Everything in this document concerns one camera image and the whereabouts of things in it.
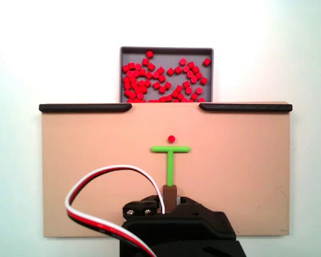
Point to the green T-shaped pusher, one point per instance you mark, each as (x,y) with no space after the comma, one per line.
(170,166)

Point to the grey rectangular container tray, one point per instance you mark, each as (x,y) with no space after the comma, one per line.
(171,54)

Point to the beige flat board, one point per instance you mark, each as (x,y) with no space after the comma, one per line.
(96,150)

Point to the black edge rail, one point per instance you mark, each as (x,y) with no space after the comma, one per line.
(246,107)
(83,108)

